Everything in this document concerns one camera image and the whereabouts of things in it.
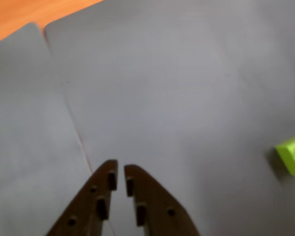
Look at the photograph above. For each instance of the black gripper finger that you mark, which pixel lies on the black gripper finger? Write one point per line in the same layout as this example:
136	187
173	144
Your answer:
88	204
159	211

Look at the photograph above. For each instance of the green lego block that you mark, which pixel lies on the green lego block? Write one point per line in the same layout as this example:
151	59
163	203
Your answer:
292	157

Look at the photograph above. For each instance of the grey table mat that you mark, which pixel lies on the grey table mat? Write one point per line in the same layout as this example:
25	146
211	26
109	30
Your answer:
174	86
27	123

